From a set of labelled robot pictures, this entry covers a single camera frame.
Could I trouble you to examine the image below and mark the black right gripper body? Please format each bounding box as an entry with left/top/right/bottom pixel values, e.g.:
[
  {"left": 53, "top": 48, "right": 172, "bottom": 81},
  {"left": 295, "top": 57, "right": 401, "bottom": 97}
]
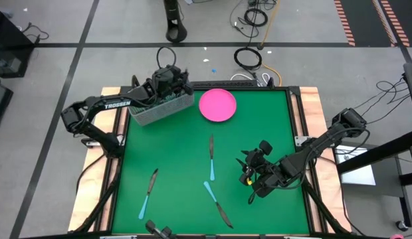
[{"left": 247, "top": 153, "right": 294, "bottom": 198}]

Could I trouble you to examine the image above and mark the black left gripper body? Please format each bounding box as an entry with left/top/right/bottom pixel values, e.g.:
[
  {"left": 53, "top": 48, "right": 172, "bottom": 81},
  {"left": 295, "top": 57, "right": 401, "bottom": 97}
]
[{"left": 148, "top": 65, "right": 194, "bottom": 101}]

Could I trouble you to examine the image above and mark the blue-handled knife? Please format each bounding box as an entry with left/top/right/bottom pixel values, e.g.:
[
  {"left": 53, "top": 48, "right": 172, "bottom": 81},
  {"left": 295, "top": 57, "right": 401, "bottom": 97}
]
[
  {"left": 208, "top": 133, "right": 216, "bottom": 182},
  {"left": 138, "top": 168, "right": 159, "bottom": 221},
  {"left": 203, "top": 181, "right": 235, "bottom": 230}
]

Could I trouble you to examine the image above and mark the pink plastic plate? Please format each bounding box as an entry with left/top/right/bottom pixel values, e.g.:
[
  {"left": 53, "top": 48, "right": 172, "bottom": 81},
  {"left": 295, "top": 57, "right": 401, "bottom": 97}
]
[{"left": 198, "top": 88, "right": 238, "bottom": 123}]

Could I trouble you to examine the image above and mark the black floor stand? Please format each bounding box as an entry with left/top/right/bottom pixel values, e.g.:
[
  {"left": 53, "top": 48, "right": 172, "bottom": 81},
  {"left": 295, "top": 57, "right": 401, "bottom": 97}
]
[{"left": 163, "top": 0, "right": 189, "bottom": 43}]

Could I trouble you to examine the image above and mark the green table mat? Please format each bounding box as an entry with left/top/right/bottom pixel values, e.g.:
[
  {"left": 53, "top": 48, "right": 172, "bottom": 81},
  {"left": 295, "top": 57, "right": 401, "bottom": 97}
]
[{"left": 111, "top": 89, "right": 310, "bottom": 235}]

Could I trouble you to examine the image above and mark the small black device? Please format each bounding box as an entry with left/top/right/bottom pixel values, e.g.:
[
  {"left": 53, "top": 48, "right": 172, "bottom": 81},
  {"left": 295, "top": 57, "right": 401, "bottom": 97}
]
[{"left": 145, "top": 219, "right": 173, "bottom": 239}]

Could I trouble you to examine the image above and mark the black cabinet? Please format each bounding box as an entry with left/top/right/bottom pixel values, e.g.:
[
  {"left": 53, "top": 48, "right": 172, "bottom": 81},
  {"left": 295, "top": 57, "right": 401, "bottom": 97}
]
[{"left": 0, "top": 6, "right": 36, "bottom": 79}]

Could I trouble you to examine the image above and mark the black equipment case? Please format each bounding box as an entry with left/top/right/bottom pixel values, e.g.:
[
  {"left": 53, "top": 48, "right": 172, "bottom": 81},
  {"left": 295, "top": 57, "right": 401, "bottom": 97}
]
[{"left": 0, "top": 82, "right": 14, "bottom": 133}]

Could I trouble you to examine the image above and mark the striped-edge black floor mat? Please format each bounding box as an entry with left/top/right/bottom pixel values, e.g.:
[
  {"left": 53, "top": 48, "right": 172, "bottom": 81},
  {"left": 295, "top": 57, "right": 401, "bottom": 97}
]
[
  {"left": 380, "top": 0, "right": 412, "bottom": 47},
  {"left": 334, "top": 0, "right": 398, "bottom": 47}
]

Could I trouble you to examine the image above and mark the grey wire cutlery basket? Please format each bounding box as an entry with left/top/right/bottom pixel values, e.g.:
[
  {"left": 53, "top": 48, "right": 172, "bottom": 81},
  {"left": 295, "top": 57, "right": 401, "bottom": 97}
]
[{"left": 125, "top": 72, "right": 195, "bottom": 127}]

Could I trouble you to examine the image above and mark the black ribbed cable duct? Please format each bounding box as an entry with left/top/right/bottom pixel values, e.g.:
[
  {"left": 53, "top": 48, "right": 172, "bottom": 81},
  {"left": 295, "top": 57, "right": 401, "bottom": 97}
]
[{"left": 192, "top": 80, "right": 260, "bottom": 88}]

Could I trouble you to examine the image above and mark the coiled black cable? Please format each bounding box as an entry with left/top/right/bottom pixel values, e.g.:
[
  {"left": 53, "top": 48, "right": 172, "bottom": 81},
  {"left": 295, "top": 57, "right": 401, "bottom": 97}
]
[
  {"left": 243, "top": 7, "right": 269, "bottom": 28},
  {"left": 233, "top": 46, "right": 263, "bottom": 71}
]

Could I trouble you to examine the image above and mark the white floor cable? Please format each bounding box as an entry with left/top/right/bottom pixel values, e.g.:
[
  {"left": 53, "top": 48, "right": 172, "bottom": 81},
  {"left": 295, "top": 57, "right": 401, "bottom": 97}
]
[{"left": 230, "top": 72, "right": 270, "bottom": 86}]

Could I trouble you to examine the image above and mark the orange floor cable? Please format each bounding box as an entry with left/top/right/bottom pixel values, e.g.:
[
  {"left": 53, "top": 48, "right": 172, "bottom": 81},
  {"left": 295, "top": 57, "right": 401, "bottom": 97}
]
[{"left": 262, "top": 64, "right": 283, "bottom": 87}]

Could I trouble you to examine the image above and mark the black cart frame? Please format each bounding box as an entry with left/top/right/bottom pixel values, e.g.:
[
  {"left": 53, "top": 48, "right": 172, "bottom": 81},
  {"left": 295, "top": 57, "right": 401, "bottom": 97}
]
[{"left": 335, "top": 61, "right": 412, "bottom": 230}]

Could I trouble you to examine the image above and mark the black power adapter cable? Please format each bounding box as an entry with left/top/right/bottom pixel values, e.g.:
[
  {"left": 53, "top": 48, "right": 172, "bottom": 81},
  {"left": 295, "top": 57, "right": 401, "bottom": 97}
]
[{"left": 229, "top": 0, "right": 260, "bottom": 39}]

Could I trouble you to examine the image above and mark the yellow hanging cable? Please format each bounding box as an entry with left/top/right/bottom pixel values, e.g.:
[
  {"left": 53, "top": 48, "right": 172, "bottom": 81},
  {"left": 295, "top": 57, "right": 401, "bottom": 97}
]
[{"left": 257, "top": 0, "right": 282, "bottom": 50}]

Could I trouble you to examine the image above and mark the thin black floor cable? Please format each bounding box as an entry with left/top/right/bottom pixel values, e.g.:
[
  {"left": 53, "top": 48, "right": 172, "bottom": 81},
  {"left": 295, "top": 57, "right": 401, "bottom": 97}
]
[{"left": 21, "top": 22, "right": 50, "bottom": 44}]

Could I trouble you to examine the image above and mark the black table frame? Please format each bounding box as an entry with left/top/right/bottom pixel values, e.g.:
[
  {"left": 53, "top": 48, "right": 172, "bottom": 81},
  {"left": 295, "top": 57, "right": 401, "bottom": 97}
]
[{"left": 68, "top": 79, "right": 352, "bottom": 239}]

